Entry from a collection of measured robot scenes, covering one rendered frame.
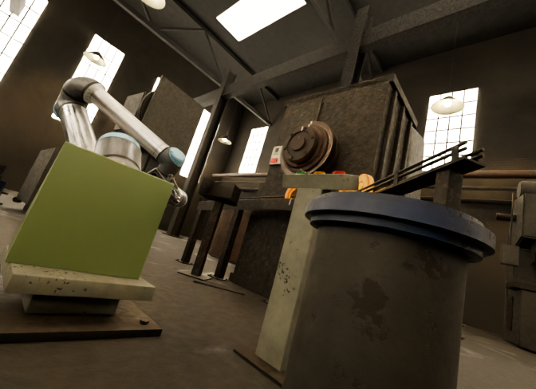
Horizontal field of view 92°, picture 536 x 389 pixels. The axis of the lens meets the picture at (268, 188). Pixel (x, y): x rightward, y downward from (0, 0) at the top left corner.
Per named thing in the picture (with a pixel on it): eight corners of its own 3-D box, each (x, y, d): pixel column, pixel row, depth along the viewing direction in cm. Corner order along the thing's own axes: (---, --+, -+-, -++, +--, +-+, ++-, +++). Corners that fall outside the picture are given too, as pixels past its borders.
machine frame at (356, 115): (279, 288, 265) (318, 135, 306) (391, 332, 190) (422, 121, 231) (226, 280, 215) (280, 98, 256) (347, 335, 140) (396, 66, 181)
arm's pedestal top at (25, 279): (2, 293, 53) (12, 273, 53) (-2, 258, 74) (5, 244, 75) (151, 301, 75) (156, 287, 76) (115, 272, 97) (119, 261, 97)
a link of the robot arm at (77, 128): (87, 190, 87) (57, 78, 123) (67, 224, 92) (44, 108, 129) (132, 195, 99) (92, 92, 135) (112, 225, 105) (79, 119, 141)
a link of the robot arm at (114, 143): (100, 146, 80) (106, 120, 93) (79, 185, 86) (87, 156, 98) (149, 165, 90) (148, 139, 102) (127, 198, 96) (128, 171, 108)
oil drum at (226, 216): (226, 257, 508) (238, 214, 528) (246, 264, 466) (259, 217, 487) (200, 251, 467) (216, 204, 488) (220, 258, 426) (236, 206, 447)
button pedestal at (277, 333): (262, 344, 89) (304, 178, 104) (322, 383, 73) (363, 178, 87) (227, 347, 79) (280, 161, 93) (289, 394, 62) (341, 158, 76)
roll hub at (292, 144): (282, 163, 201) (291, 131, 207) (313, 162, 181) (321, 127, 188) (277, 160, 197) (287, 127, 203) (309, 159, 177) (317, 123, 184)
